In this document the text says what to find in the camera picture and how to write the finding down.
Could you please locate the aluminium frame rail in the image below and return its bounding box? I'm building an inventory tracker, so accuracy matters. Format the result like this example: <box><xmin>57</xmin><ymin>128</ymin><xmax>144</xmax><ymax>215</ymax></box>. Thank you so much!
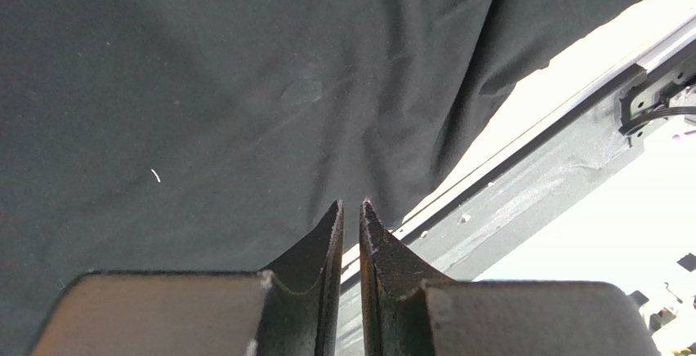
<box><xmin>342</xmin><ymin>12</ymin><xmax>696</xmax><ymax>269</ymax></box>

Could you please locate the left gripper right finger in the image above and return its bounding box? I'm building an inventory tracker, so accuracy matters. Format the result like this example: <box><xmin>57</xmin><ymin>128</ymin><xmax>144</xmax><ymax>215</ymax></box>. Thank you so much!
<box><xmin>359</xmin><ymin>201</ymin><xmax>658</xmax><ymax>355</ymax></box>

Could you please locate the black t shirt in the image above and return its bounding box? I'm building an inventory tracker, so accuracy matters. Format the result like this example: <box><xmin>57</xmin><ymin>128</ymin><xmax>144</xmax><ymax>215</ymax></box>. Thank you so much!
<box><xmin>1</xmin><ymin>0</ymin><xmax>642</xmax><ymax>355</ymax></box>

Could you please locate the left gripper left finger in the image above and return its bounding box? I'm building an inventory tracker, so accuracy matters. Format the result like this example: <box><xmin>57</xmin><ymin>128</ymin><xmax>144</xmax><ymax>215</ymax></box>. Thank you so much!
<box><xmin>29</xmin><ymin>201</ymin><xmax>344</xmax><ymax>355</ymax></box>

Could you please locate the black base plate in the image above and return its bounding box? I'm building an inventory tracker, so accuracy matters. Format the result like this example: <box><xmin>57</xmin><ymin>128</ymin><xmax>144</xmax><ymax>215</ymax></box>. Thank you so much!
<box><xmin>337</xmin><ymin>42</ymin><xmax>695</xmax><ymax>355</ymax></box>

